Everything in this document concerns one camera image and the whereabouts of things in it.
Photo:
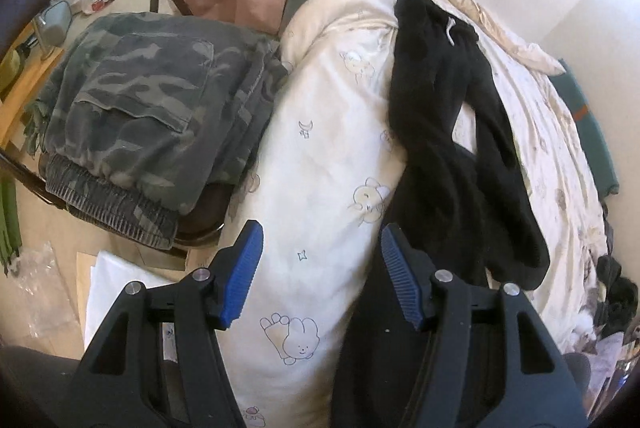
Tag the white paper sheet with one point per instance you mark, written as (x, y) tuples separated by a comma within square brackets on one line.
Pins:
[(125, 293)]

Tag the camouflage pants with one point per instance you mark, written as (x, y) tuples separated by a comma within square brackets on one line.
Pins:
[(150, 107)]

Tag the grey bin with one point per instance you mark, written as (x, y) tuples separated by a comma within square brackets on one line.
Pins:
[(55, 25)]

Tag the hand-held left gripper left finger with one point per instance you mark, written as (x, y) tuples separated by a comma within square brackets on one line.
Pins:
[(242, 278)]

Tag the teal bed sheet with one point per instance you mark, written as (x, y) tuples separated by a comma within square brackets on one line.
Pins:
[(590, 132)]

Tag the cream printed duvet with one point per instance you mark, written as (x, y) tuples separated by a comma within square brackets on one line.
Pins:
[(325, 132)]

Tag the black pants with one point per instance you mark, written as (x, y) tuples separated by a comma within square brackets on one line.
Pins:
[(430, 132)]

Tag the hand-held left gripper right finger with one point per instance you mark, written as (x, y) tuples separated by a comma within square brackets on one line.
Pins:
[(402, 280)]

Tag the clear plastic bag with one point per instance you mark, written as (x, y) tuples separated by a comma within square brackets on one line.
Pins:
[(40, 278)]

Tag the small black cloth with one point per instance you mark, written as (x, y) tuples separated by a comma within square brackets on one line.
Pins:
[(620, 293)]

